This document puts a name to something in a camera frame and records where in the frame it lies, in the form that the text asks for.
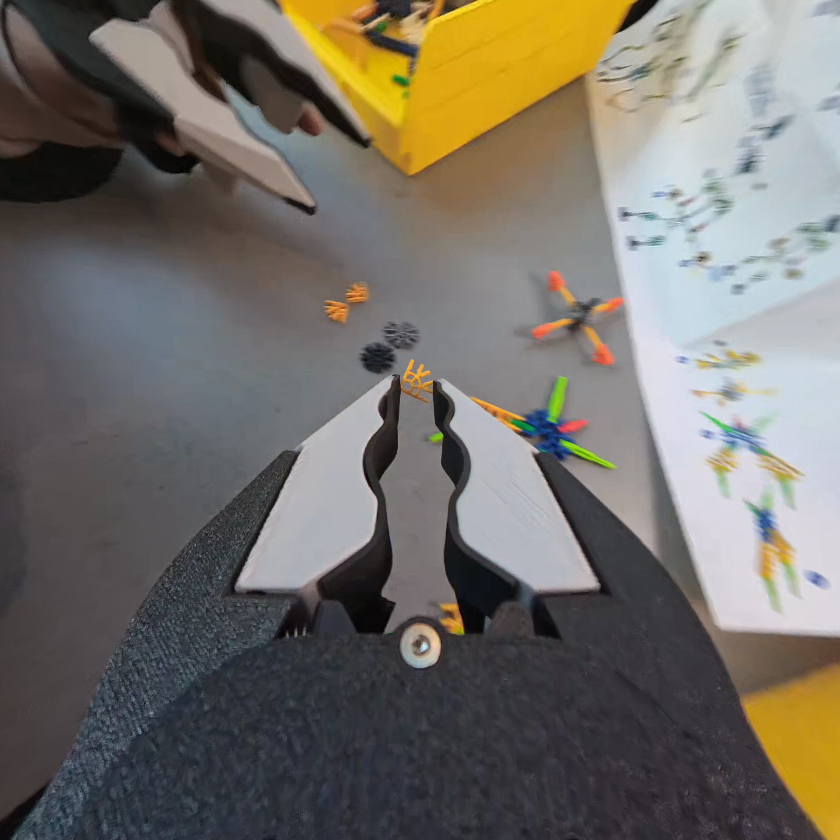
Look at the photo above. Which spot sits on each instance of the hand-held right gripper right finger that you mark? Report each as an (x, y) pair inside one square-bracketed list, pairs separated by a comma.
[(518, 525)]

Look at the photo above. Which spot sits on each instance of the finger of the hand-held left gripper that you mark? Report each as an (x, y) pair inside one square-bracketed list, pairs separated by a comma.
[(302, 52), (216, 131)]

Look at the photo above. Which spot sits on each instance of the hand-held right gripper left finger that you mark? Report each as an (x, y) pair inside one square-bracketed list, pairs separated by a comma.
[(308, 525)]

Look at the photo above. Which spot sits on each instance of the orange fan connector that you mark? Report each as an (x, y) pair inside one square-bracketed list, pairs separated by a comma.
[(358, 292), (336, 310), (415, 382)]

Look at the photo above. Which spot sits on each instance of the black snowflake connector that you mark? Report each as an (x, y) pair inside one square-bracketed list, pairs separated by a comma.
[(378, 358)]

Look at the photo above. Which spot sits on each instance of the grey snowflake connector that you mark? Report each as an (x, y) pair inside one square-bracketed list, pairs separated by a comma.
[(401, 334)]

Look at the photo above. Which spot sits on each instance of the yellow plastic bin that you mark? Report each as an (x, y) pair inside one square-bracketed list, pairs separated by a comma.
[(499, 72), (807, 754)]

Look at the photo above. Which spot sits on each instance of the person's left hand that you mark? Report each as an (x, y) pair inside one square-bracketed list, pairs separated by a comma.
[(308, 123)]

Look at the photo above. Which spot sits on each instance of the pile of green red pieces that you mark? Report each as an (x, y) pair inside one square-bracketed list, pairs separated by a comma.
[(394, 43)]

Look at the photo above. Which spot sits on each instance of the blue green assembly with red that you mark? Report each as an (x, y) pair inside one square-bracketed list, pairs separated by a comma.
[(548, 426)]

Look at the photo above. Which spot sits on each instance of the orange grey cross assembly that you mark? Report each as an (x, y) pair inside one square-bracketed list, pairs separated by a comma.
[(581, 315)]

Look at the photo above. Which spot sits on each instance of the white building instruction sheet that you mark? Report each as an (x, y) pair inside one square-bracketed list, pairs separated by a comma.
[(754, 315)]

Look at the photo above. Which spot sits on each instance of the black rounded object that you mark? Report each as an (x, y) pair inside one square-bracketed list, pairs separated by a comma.
[(636, 13)]

